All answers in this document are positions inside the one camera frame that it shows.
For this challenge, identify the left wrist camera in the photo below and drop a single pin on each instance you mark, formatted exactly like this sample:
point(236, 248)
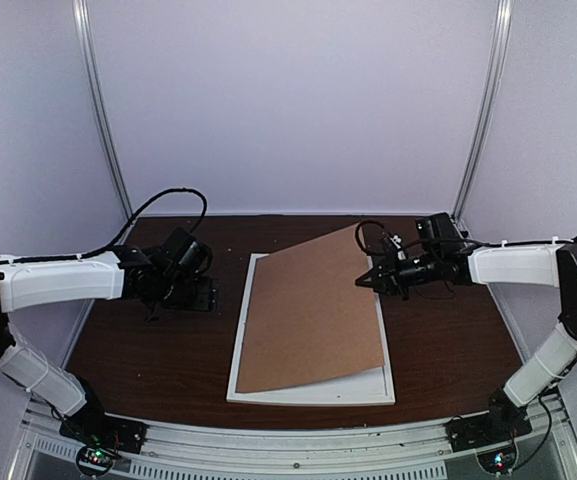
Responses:
point(183, 255)

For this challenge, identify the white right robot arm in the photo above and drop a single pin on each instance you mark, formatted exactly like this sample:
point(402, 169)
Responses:
point(538, 275)

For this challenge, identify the white picture frame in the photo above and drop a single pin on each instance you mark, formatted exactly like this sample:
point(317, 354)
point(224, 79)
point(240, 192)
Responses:
point(232, 396)

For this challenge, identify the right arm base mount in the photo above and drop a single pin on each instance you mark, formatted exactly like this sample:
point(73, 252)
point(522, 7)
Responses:
point(492, 434)

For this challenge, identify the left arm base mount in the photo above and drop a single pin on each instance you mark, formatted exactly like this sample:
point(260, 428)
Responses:
point(104, 437)

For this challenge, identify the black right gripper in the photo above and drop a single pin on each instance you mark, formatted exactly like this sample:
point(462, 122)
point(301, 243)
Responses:
point(389, 276)

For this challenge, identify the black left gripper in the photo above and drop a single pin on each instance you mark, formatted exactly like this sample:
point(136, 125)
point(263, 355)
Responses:
point(206, 299)

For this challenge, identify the aluminium corner post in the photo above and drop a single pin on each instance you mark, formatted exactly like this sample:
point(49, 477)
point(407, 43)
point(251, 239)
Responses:
point(85, 36)
point(493, 78)

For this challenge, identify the right aluminium corner post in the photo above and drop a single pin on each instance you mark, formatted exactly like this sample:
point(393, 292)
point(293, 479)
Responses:
point(493, 78)

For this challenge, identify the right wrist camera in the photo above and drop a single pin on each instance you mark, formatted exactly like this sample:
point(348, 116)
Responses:
point(437, 226)

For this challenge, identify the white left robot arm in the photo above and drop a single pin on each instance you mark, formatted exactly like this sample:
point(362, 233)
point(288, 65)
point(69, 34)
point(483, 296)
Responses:
point(32, 281)

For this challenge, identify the aluminium front rail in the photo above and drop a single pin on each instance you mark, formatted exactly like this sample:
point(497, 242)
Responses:
point(419, 450)

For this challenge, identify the left aluminium corner post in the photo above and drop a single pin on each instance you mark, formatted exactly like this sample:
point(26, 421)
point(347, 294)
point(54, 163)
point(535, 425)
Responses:
point(85, 36)

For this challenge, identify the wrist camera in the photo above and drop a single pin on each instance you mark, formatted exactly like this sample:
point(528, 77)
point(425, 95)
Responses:
point(183, 255)
point(437, 226)

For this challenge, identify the brown cardboard backing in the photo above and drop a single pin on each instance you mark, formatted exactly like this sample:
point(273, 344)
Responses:
point(307, 321)

